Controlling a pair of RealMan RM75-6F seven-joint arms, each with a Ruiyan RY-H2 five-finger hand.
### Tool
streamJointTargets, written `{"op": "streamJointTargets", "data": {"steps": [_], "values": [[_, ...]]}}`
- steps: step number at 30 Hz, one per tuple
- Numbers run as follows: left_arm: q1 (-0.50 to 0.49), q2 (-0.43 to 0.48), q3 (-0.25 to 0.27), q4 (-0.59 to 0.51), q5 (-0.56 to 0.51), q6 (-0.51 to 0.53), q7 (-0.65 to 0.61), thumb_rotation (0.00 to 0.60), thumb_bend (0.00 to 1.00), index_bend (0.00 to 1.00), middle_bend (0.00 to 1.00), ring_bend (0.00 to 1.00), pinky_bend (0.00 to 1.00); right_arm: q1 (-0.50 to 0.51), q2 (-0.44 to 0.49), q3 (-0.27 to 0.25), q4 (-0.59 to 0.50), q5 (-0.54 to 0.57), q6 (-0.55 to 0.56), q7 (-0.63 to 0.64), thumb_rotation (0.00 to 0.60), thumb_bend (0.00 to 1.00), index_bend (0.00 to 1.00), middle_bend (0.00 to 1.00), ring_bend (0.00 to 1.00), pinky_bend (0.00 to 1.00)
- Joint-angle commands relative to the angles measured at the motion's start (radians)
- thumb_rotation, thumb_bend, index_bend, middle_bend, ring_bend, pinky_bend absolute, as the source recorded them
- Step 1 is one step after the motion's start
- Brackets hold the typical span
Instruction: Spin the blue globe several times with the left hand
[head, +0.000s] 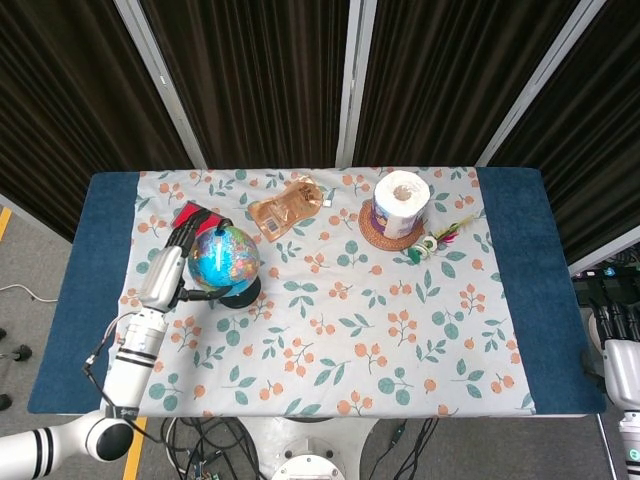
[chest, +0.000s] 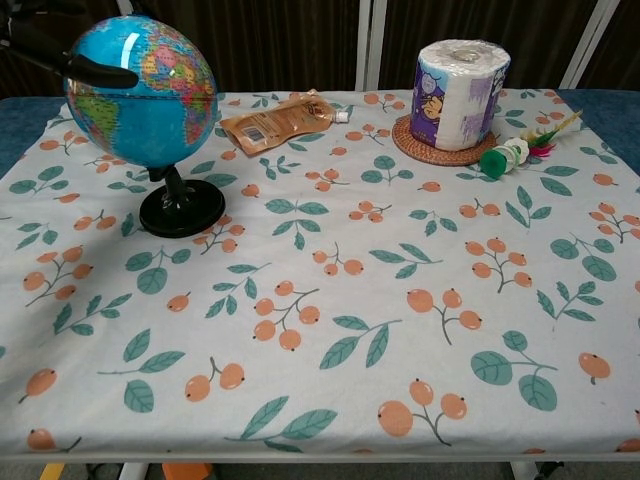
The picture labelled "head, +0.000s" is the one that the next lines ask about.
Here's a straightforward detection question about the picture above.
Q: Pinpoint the thin white floor cable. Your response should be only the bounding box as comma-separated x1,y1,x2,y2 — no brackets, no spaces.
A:
0,283,59,304

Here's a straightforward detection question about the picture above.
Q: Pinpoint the wrapped toilet paper roll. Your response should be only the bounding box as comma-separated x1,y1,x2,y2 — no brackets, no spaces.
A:
370,169,432,240

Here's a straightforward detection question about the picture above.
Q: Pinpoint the black chair caster base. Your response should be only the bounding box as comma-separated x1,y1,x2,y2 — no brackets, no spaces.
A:
0,327,34,412

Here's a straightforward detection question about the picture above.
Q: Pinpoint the black floor cable bundle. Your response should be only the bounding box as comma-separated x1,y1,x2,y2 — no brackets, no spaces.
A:
364,417,441,480
159,417,261,480

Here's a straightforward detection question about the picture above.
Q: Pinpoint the red flat case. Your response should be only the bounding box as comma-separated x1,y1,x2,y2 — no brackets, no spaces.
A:
170,200,224,232

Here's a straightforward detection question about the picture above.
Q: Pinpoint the dark pleated curtain panel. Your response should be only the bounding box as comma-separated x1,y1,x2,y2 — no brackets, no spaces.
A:
487,0,640,264
139,0,351,169
0,0,194,241
352,0,584,169

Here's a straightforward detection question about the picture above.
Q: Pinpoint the feather shuttlecock green base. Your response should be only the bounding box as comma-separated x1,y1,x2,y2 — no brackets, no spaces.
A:
404,214,479,265

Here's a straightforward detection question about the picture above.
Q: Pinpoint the white partition frame post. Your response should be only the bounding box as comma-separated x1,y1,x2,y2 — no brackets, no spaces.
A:
474,0,616,169
334,0,377,169
113,0,207,169

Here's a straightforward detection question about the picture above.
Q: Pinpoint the white table leg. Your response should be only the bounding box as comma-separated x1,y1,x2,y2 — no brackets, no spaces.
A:
594,413,617,480

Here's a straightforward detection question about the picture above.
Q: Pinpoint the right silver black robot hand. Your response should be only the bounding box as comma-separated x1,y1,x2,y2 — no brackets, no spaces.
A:
582,298,640,413

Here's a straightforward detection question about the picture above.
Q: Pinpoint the blue desk globe black stand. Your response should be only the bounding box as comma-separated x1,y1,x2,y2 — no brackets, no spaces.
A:
188,224,263,310

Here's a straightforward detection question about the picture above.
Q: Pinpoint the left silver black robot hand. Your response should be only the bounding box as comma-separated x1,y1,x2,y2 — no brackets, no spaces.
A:
137,209,235,315

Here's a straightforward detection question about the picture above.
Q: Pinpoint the blue fabric table cover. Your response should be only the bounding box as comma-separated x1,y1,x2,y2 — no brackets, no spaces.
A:
27,167,609,416

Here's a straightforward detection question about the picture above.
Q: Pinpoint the brown spouted drink pouch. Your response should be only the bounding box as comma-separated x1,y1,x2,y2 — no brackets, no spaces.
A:
247,175,335,243

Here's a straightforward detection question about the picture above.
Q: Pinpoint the round woven rattan coaster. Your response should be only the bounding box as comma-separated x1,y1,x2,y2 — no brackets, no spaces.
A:
358,198,426,250

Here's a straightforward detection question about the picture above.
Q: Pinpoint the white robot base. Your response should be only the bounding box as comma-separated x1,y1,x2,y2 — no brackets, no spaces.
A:
239,417,381,480

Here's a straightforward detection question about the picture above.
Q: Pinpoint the floral leaf fruit tablecloth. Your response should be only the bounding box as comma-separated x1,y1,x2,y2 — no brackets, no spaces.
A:
99,167,537,419

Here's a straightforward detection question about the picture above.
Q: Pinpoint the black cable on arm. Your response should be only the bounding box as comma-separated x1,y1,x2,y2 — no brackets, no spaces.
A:
82,314,166,445

